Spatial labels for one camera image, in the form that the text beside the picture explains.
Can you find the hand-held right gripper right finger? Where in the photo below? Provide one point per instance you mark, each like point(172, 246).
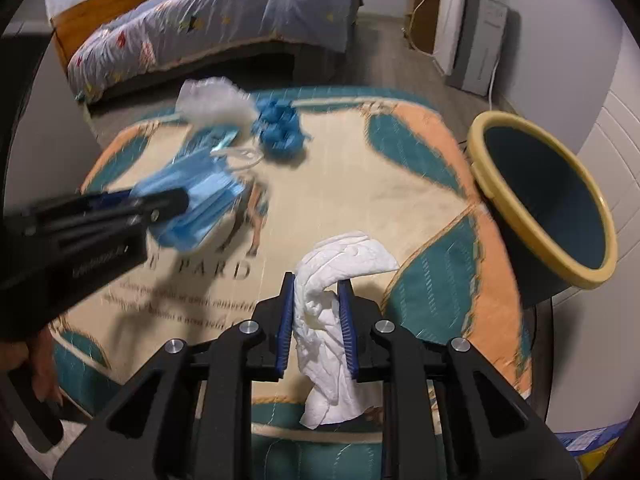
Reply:
point(349, 335)

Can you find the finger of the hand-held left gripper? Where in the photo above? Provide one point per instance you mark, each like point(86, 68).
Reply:
point(160, 205)
point(100, 197)

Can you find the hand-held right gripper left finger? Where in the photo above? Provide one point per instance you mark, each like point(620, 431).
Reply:
point(282, 335)

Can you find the white tissue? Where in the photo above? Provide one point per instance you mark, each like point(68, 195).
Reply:
point(320, 310)

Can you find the blue face mask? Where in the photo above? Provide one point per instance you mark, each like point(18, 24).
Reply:
point(200, 200)
point(212, 139)

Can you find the blue bin with yellow rim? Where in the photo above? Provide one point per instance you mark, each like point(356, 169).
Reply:
point(545, 195)

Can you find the person's left hand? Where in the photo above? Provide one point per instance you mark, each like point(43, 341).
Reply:
point(45, 365)

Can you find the crumpled clear plastic bag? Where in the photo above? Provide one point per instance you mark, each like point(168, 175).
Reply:
point(215, 100)

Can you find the crumpled blue glove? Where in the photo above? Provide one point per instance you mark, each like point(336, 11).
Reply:
point(280, 125)

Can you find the printed teal and orange mat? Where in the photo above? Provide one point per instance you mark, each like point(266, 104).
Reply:
point(340, 185)

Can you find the wooden headboard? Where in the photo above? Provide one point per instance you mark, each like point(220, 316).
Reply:
point(100, 10)

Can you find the grey bed base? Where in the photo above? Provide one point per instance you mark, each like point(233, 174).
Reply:
point(280, 57)

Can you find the bed with cartoon duvet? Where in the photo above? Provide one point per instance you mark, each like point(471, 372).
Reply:
point(225, 10)

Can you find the blue and yellow package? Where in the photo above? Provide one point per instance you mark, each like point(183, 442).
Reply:
point(585, 442)

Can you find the wooden cabinet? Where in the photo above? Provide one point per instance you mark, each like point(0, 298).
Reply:
point(425, 20)

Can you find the grey box appliance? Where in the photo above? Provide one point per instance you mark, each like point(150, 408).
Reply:
point(482, 40)

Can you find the white air purifier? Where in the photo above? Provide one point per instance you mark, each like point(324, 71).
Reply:
point(447, 25)

